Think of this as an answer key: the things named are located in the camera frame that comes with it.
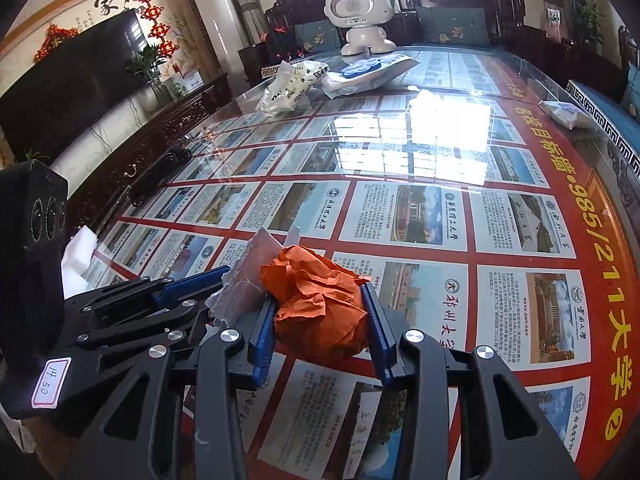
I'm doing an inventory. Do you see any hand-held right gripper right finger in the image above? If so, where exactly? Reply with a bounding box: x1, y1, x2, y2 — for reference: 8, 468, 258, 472
360, 281, 581, 480

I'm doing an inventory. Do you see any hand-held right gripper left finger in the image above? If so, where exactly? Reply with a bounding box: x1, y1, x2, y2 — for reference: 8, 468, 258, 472
65, 296, 279, 480

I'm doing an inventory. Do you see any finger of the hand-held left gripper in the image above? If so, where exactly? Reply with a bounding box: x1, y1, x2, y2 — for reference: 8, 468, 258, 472
64, 265, 229, 321
74, 295, 221, 356

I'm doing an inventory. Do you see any white paper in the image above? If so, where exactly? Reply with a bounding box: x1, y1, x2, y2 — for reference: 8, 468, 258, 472
207, 227, 286, 329

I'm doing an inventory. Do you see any orange paper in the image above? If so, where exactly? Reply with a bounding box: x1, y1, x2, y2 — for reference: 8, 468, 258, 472
259, 245, 374, 369

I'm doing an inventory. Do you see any white foam piece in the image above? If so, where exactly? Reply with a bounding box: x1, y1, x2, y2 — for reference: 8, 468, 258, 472
62, 224, 99, 291

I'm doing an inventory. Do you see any black remote control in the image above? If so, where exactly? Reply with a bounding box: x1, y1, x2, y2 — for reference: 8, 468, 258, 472
129, 147, 194, 206

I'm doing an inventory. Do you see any printed table poster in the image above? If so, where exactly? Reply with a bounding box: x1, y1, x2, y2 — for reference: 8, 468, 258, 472
65, 47, 640, 480

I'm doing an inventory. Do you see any black television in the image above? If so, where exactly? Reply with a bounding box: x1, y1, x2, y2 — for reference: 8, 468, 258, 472
0, 9, 149, 162

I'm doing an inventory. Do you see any dark wooden television cabinet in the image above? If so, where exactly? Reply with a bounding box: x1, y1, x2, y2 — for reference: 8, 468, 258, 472
49, 74, 234, 222

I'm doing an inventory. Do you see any white printed plastic bag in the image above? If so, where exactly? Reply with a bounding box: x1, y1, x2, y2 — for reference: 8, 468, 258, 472
255, 59, 331, 114

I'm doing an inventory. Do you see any red knot decoration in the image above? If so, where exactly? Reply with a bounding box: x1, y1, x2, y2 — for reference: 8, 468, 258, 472
133, 0, 181, 62

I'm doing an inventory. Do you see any blue and white packet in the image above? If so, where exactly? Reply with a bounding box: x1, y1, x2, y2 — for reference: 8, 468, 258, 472
322, 52, 421, 99

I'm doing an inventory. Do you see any white tower air conditioner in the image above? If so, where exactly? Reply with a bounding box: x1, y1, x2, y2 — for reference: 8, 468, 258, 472
185, 0, 251, 87

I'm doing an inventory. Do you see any green embroidered cushion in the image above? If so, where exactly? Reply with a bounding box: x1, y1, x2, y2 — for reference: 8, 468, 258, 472
294, 18, 342, 54
416, 5, 492, 49

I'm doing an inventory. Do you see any small white packet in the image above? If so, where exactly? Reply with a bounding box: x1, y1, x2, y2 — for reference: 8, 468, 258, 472
539, 99, 596, 131

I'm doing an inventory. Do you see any beige curtain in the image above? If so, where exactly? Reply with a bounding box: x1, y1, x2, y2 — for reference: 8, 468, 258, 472
219, 0, 271, 47

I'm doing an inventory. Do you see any white robot toy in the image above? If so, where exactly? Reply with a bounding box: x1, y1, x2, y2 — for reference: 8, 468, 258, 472
324, 0, 394, 56

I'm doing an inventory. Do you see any wooden sofa with blue seat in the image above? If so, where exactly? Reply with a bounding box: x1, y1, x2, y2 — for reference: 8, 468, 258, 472
567, 25, 640, 128

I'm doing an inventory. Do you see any blue embroidered pillow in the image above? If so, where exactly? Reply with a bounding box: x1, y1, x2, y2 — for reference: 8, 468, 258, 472
619, 62, 640, 122

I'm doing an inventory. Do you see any small green potted plant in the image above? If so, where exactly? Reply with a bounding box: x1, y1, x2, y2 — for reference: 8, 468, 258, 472
574, 0, 607, 47

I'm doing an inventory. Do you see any calligraphy wall scroll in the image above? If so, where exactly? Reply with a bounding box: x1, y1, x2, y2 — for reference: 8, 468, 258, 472
0, 0, 172, 63

